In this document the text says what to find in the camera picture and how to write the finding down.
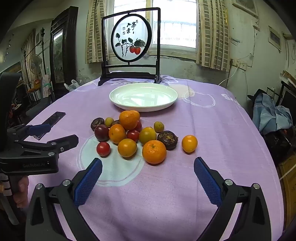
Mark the white plastic bag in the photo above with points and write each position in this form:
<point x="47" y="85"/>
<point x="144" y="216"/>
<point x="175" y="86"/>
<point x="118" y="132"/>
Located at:
<point x="72" y="85"/>

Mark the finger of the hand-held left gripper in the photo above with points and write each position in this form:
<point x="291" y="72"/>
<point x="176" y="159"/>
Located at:
<point x="40" y="129"/>
<point x="67" y="141"/>

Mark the blue cloth pile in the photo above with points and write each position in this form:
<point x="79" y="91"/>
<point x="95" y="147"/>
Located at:
<point x="270" y="113"/>

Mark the black framed round painting screen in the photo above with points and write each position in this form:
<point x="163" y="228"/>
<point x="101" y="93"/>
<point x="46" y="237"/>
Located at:
<point x="130" y="38"/>

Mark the black bag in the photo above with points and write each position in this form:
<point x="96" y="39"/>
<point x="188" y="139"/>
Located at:
<point x="277" y="143"/>

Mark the black smartphone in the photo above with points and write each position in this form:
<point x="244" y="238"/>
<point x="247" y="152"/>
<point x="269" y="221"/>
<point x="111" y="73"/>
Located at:
<point x="55" y="117"/>

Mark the person's left hand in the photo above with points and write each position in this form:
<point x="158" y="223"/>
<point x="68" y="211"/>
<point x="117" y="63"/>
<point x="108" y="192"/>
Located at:
<point x="22" y="190"/>

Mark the purple tablecloth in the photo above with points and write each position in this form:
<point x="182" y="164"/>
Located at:
<point x="208" y="120"/>

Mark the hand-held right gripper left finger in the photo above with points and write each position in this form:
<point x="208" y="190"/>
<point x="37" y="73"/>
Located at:
<point x="89" y="183"/>

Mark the red cherry tomato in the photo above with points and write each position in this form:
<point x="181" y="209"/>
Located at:
<point x="139" y="127"/>
<point x="103" y="149"/>
<point x="133" y="135"/>

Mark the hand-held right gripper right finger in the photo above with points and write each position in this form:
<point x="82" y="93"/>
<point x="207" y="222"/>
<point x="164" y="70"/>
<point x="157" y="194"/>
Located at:
<point x="208" y="182"/>

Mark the window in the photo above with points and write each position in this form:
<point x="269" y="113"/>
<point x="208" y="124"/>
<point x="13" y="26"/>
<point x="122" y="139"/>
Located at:
<point x="175" y="27"/>

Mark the wall socket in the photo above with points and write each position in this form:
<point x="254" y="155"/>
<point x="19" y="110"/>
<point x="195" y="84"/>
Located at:
<point x="240" y="64"/>

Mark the white oval plate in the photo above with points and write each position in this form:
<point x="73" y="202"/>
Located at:
<point x="143" y="97"/>

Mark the yellow-green mandarin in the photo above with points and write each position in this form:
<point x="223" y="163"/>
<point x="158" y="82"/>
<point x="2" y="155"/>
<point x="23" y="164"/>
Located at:
<point x="147" y="136"/>

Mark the small framed wall picture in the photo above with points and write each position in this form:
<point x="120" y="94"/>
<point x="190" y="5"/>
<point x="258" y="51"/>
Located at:
<point x="274" y="38"/>

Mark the dark purple plum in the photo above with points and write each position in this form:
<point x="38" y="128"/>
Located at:
<point x="101" y="133"/>

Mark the small green-yellow kumquat left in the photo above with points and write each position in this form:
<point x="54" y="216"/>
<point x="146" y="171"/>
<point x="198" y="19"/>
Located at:
<point x="109" y="121"/>

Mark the checkered beige curtain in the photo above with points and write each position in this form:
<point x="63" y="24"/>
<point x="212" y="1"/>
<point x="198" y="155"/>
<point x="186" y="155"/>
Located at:
<point x="94" y="34"/>
<point x="214" y="34"/>

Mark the dark wooden cabinet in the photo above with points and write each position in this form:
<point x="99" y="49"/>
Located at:
<point x="57" y="58"/>

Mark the black coat stand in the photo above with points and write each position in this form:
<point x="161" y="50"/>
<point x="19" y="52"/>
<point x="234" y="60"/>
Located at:
<point x="43" y="46"/>

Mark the dark wrinkled passion fruit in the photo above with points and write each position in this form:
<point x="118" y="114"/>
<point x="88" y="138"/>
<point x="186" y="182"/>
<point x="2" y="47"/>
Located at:
<point x="115" y="122"/>
<point x="97" y="122"/>
<point x="167" y="139"/>

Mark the large orange mandarin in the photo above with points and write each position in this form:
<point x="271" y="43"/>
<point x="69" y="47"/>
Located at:
<point x="154" y="151"/>
<point x="129" y="119"/>

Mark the small green-yellow kumquat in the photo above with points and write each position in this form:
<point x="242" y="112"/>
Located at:
<point x="109" y="121"/>
<point x="158" y="126"/>

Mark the small green-yellow kumquat right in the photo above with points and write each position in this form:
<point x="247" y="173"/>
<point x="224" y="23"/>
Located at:
<point x="158" y="126"/>

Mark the small orange mandarin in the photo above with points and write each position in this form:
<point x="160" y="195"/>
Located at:
<point x="189" y="143"/>

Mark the standing fan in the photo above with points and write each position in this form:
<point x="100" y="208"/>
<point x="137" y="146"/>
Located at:
<point x="35" y="62"/>

